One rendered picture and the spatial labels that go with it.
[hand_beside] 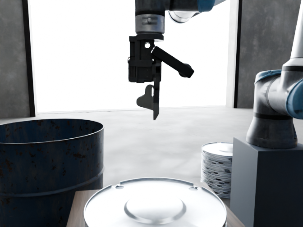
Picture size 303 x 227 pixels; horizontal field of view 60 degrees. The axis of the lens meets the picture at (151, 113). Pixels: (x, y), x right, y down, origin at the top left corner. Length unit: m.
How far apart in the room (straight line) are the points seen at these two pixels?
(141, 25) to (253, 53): 5.08
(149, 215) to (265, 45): 5.46
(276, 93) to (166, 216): 0.45
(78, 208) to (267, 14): 5.57
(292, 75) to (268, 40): 5.16
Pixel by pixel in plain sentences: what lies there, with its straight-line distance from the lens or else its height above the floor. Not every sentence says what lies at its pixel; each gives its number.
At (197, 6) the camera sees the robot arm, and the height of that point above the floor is 0.83.
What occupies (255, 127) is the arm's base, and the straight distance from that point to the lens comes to 0.89.
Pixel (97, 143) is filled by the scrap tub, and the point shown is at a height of 0.44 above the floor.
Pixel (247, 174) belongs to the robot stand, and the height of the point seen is 0.36.
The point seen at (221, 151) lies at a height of 0.24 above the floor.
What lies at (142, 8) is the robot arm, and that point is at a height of 0.82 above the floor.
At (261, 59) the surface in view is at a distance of 5.79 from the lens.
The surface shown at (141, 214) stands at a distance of 0.55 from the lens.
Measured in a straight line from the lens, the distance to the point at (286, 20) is 6.23.
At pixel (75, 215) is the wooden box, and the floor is 0.35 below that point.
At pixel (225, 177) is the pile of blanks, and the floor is 0.12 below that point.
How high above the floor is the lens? 0.67
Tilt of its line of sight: 9 degrees down
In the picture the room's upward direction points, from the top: straight up
